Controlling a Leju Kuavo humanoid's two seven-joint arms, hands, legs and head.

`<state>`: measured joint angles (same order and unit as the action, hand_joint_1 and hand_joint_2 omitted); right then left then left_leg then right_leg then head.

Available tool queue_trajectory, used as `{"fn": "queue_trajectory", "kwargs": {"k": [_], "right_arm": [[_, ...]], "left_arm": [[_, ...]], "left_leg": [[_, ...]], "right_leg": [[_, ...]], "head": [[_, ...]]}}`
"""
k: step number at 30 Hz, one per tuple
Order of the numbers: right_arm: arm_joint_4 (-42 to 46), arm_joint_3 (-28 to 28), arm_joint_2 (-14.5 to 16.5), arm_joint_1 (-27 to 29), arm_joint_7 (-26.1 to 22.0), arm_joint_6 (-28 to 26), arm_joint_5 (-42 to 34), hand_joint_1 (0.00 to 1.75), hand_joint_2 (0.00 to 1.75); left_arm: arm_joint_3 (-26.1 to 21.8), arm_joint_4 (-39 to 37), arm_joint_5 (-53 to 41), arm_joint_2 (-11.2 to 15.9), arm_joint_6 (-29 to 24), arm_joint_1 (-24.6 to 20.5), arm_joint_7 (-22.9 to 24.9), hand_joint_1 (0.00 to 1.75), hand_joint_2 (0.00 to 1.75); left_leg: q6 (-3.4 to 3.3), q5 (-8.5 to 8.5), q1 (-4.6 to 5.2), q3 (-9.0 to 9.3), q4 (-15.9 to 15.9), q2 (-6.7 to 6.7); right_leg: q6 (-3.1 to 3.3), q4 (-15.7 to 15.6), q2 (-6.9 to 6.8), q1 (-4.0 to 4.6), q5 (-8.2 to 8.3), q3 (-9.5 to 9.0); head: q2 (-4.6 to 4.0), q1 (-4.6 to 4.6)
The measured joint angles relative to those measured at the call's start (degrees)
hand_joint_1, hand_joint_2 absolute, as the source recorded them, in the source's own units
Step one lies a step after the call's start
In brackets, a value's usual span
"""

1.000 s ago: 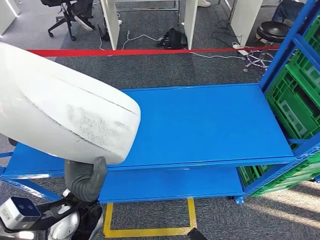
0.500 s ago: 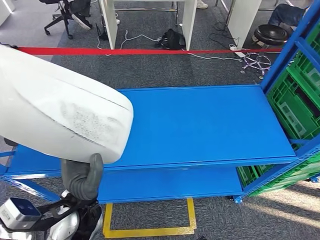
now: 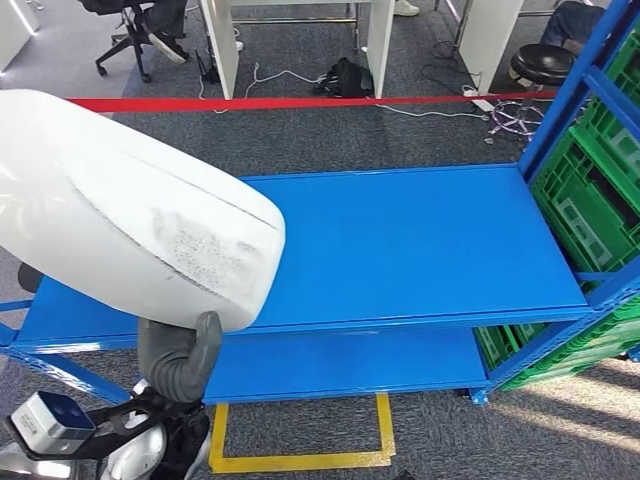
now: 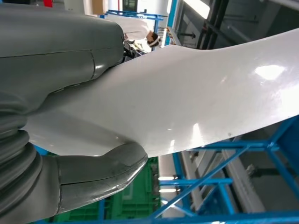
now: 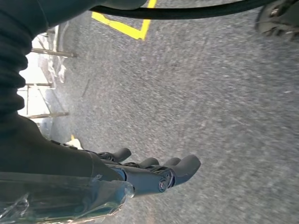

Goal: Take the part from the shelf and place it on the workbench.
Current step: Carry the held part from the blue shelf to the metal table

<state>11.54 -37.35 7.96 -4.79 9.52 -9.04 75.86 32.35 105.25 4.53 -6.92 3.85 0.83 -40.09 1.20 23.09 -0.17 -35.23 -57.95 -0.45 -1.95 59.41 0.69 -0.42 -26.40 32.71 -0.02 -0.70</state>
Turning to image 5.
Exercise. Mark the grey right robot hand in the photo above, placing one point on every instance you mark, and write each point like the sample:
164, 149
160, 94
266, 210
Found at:
47, 160

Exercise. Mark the steel workbench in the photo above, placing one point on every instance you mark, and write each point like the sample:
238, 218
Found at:
53, 53

